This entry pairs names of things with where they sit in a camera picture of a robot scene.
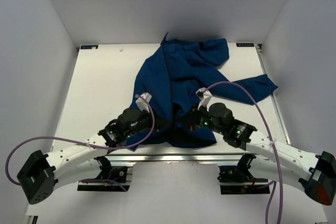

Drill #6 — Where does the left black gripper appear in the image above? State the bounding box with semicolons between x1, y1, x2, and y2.
124;107;171;138

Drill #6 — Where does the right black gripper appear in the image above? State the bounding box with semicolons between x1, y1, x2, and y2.
178;102;225;136

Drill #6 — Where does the blue jacket with black lining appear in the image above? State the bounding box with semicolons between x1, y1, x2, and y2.
127;38;277;151

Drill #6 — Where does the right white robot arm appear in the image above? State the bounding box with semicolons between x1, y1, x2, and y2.
178;103;335;206

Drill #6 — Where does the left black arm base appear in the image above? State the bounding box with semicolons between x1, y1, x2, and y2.
77;157;132;192

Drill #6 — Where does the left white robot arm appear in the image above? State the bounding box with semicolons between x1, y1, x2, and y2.
17;93;169;205

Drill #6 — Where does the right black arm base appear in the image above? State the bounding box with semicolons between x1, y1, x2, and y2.
217;154;270;195

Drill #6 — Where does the white front panel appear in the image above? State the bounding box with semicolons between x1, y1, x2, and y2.
25;161;329;224

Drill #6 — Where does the right blue table label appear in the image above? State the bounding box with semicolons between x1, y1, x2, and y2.
236;42;255;47

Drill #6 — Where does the blue table label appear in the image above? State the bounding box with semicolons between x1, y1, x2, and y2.
236;42;255;47
80;45;98;50

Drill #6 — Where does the left blue table label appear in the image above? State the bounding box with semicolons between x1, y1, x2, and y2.
80;45;98;50

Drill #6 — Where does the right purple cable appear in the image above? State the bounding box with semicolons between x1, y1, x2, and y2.
196;81;284;224

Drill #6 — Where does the purple cable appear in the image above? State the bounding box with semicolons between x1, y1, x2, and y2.
5;93;156;192
196;81;284;224

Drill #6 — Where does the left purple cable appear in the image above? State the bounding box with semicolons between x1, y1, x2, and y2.
5;93;156;192

